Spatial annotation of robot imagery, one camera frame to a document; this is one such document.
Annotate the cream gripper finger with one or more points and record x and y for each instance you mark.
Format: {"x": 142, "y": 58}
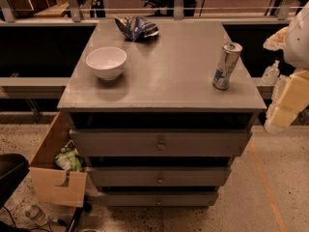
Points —
{"x": 276, "y": 41}
{"x": 290, "y": 97}

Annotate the redbull can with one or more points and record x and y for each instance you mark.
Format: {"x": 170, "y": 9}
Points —
{"x": 229, "y": 56}

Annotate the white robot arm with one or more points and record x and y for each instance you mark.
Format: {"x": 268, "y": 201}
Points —
{"x": 296, "y": 48}

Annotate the white bowl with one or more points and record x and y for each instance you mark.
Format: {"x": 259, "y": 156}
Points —
{"x": 107, "y": 62}

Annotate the hand sanitizer bottle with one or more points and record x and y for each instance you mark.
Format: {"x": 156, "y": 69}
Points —
{"x": 271, "y": 73}

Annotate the grey drawer cabinet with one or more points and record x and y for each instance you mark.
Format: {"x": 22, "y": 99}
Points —
{"x": 166, "y": 87}

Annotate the blue chip bag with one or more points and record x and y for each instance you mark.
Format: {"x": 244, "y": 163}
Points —
{"x": 136, "y": 27}

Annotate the top grey drawer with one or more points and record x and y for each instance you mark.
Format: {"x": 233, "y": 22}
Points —
{"x": 97, "y": 143}

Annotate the grey drawer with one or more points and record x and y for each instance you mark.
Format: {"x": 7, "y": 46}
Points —
{"x": 159, "y": 199}
{"x": 158, "y": 176}
{"x": 97, "y": 143}

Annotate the middle grey drawer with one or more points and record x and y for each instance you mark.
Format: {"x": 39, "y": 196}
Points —
{"x": 158, "y": 176}

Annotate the metal railing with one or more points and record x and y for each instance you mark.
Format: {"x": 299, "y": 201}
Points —
{"x": 79, "y": 10}

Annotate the bottom grey drawer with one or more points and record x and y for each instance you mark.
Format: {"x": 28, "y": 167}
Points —
{"x": 159, "y": 199}

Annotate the green snack bag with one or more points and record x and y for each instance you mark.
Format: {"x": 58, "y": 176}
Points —
{"x": 69, "y": 160}

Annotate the cardboard box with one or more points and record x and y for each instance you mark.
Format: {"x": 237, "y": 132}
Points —
{"x": 52, "y": 184}

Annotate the clear plastic bottle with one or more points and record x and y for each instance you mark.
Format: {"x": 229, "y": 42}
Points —
{"x": 37, "y": 215}

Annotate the black chair seat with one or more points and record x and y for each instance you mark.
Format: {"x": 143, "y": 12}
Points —
{"x": 13, "y": 169}

